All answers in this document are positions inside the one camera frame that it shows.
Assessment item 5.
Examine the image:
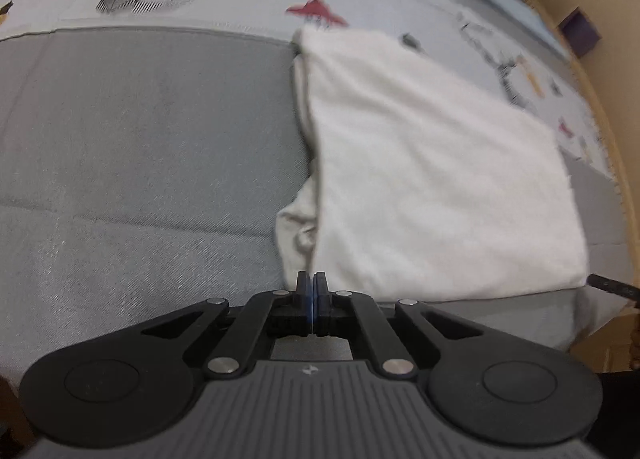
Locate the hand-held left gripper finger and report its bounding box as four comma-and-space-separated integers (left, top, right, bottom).
313, 271, 482, 380
141, 271, 314, 381

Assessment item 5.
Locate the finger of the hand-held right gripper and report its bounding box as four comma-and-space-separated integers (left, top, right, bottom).
587, 273, 640, 300

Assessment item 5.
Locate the white long-sleeved shirt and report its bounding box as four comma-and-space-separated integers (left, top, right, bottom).
274, 26, 590, 304

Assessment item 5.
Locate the printed grey bed sheet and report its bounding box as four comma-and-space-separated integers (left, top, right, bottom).
0, 0, 631, 390

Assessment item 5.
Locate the purple box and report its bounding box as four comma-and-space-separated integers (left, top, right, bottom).
557, 9, 600, 58

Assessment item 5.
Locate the wooden bed frame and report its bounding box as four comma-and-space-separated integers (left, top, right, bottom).
460, 0, 632, 250

